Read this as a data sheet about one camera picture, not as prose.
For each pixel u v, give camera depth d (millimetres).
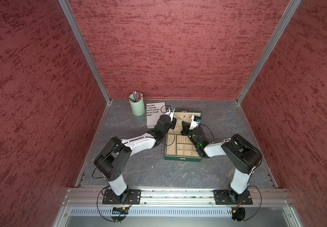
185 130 820
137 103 999
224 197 741
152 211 775
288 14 737
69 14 736
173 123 790
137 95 1035
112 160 463
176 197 757
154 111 1071
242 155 494
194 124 812
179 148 891
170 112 741
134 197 741
